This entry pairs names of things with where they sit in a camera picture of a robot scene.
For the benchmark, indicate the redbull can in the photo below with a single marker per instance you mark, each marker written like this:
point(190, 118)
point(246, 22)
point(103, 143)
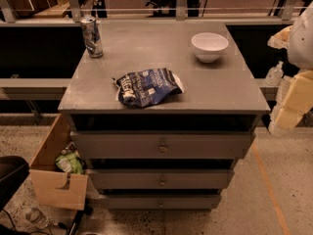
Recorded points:
point(91, 36)

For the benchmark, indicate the middle drawer knob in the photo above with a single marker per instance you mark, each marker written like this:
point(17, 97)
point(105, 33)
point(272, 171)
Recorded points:
point(161, 182)

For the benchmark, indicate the white bowl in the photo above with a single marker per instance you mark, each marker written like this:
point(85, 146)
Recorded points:
point(209, 47)

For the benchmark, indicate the blue chip bag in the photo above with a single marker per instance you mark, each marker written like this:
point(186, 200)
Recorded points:
point(146, 88)

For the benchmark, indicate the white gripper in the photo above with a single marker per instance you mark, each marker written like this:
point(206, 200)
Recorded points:
point(302, 41)

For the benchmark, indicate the grey drawer cabinet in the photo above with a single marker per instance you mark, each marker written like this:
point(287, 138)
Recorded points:
point(207, 129)

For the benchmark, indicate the drawer knob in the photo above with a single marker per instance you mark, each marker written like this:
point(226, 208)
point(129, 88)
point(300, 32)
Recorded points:
point(163, 148)
point(161, 182)

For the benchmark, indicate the green snack bag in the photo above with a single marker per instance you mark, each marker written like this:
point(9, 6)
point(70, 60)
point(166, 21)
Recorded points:
point(69, 163)

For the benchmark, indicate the cardboard box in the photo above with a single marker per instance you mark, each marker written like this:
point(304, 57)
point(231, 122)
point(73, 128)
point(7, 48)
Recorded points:
point(52, 186)

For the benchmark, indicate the top drawer knob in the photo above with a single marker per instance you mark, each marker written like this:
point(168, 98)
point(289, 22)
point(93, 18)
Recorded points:
point(163, 148)

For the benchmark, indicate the clear plastic bottle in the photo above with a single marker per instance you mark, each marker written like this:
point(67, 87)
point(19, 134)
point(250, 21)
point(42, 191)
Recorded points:
point(37, 218)

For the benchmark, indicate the clear sanitizer bottle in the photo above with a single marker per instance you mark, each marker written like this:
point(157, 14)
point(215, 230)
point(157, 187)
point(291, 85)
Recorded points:
point(275, 75)

